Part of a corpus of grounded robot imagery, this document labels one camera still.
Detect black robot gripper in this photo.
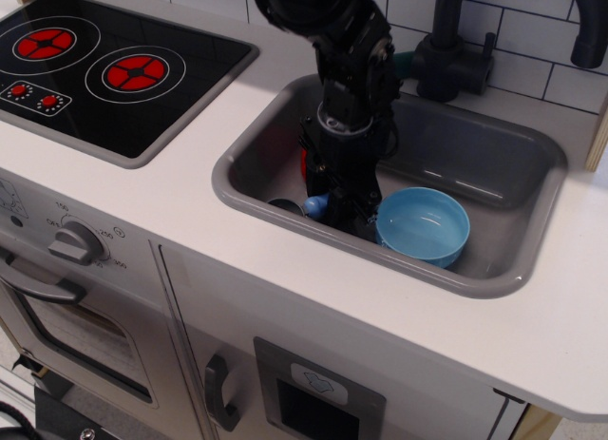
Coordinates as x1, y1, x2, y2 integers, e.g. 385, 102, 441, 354
299, 105, 399, 242

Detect blue handled metal spoon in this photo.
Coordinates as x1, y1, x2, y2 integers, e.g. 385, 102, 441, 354
268, 193, 329, 220

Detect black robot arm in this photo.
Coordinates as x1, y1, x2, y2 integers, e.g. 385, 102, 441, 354
255, 0, 401, 241

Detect light blue plastic bowl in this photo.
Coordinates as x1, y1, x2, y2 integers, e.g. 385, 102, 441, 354
375, 187, 471, 268

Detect grey plastic sink basin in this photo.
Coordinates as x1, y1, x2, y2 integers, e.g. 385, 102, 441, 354
212, 75, 567, 298

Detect red toy strawberry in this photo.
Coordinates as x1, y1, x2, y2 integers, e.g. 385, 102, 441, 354
299, 148, 308, 182

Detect teal green toy vegetable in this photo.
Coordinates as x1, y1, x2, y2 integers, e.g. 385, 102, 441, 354
393, 51, 415, 81

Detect dark grey toy faucet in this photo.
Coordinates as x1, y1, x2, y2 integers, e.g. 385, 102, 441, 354
410, 0, 607, 103

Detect black toy stove top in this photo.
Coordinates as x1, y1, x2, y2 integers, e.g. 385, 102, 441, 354
1, 0, 258, 169

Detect grey oven dial knob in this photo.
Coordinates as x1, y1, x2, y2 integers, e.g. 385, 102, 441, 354
47, 221, 105, 266

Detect grey cabinet door handle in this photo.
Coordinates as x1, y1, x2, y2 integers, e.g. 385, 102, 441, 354
203, 354, 240, 432

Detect grey oven door handle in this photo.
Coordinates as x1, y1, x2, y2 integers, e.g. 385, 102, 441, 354
1, 248, 86, 305

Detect black cable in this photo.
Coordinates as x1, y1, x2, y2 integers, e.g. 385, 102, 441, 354
0, 400, 44, 440

